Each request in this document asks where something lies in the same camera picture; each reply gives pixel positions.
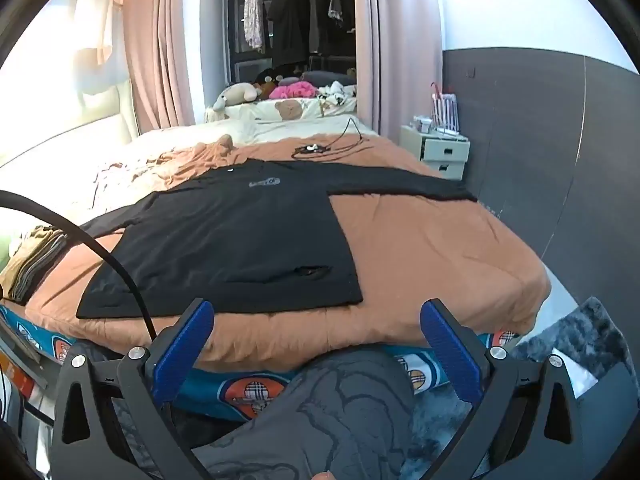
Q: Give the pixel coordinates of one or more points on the grey pillow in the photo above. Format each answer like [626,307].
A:
[325,77]

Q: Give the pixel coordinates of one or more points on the grey hanging garment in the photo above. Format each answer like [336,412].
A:
[336,5]

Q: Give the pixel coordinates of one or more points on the dark hanging garment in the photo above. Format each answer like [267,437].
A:
[318,15]

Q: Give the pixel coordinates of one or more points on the pile of folded clothes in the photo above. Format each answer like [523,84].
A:
[30,265]

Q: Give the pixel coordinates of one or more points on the white sheer curtain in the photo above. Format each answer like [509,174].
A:
[95,25]

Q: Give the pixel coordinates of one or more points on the black hanging coat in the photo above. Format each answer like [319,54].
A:
[290,20]

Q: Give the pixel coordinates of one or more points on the striped gift bag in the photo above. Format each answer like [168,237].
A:
[445,110]

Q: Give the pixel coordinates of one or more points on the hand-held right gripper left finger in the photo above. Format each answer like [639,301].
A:
[185,340]

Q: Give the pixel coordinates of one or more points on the black t-shirt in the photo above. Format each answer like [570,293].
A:
[240,240]

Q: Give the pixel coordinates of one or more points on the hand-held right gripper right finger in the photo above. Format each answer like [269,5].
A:
[450,350]

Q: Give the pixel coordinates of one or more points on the grey shaggy rug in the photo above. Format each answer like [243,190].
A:
[590,330]

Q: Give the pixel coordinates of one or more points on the orange box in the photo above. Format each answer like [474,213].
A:
[15,375]

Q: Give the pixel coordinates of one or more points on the white nightstand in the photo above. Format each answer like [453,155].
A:
[445,152]

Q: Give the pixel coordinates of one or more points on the floral hanging garment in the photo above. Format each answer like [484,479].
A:
[254,15]

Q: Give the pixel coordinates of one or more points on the cream padded headboard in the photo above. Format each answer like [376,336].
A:
[125,115]

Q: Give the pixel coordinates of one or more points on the pink fluffy plush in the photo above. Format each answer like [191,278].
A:
[295,91]

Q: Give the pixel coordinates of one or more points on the brown blanket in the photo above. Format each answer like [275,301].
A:
[425,260]

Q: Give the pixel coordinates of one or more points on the pink curtain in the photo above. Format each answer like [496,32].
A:
[400,50]
[160,50]

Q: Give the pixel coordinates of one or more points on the small white box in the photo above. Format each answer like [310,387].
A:
[422,122]

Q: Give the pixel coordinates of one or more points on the black and white cloth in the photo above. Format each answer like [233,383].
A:
[337,92]

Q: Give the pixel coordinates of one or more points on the cream plush toy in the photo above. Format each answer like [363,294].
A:
[240,92]

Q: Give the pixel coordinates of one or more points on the brown teddy bear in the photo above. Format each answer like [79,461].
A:
[267,89]

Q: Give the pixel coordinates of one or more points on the cream bear print bedding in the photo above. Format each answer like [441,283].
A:
[290,110]

